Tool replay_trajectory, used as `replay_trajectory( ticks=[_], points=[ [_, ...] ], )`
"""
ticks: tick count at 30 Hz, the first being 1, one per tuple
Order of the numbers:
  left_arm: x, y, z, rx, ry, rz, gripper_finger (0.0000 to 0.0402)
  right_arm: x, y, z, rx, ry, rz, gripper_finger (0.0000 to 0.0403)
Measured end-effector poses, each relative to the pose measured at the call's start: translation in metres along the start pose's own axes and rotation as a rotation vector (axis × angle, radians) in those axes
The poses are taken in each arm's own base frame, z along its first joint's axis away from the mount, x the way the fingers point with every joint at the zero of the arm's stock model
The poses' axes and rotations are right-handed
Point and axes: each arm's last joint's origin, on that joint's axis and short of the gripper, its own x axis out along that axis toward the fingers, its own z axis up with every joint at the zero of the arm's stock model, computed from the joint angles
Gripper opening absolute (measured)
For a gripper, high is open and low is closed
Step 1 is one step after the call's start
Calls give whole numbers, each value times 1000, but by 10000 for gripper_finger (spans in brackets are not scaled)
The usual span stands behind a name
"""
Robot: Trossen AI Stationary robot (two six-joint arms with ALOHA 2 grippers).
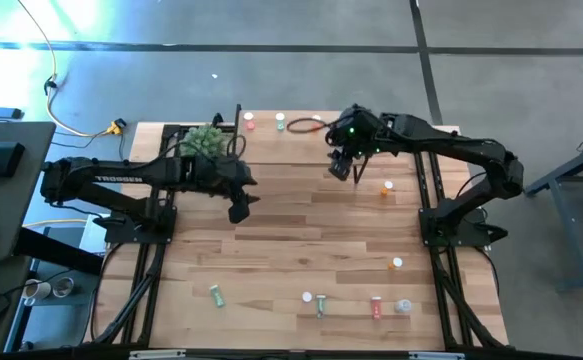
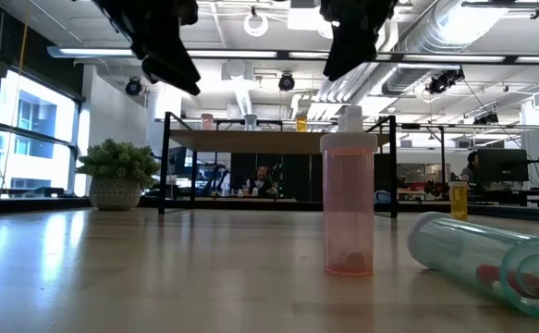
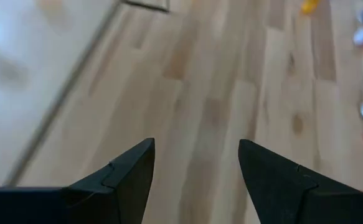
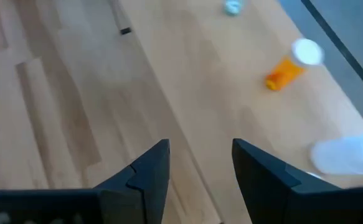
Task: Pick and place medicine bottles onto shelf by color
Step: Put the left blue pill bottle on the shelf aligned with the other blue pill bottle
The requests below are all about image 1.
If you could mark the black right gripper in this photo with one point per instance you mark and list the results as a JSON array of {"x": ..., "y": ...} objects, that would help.
[{"x": 353, "y": 132}]

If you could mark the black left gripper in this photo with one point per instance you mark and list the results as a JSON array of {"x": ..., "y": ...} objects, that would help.
[{"x": 221, "y": 175}]

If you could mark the pink translucent medicine bottle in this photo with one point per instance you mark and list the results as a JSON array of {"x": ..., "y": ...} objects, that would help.
[
  {"x": 307, "y": 297},
  {"x": 249, "y": 121},
  {"x": 376, "y": 308}
]

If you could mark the green translucent medicine bottle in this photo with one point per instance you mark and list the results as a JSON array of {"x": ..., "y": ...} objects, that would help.
[
  {"x": 320, "y": 306},
  {"x": 216, "y": 295},
  {"x": 280, "y": 121}
]

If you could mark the clear medicine bottle white cap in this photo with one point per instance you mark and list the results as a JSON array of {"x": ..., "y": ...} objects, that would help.
[{"x": 403, "y": 306}]

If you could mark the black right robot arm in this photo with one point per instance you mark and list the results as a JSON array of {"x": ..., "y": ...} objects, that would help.
[{"x": 446, "y": 144}]

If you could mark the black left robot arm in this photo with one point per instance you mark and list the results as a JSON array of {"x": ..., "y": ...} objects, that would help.
[{"x": 121, "y": 178}]

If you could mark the green plant in white pot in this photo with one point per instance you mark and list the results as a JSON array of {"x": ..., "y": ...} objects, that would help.
[{"x": 203, "y": 141}]

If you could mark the black aluminium crossbar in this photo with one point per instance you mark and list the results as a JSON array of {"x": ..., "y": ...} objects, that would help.
[{"x": 291, "y": 355}]

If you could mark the dark grey desk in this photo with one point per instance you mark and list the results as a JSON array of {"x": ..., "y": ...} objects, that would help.
[{"x": 11, "y": 200}]

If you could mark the wooden shelf black metal frame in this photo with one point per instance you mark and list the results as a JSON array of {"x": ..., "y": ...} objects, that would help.
[{"x": 271, "y": 147}]

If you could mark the black aluminium mounting frame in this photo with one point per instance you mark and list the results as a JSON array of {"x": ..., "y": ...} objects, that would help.
[
  {"x": 167, "y": 145},
  {"x": 421, "y": 185}
]

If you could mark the grey metal cart frame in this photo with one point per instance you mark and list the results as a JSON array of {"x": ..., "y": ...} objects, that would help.
[{"x": 561, "y": 225}]

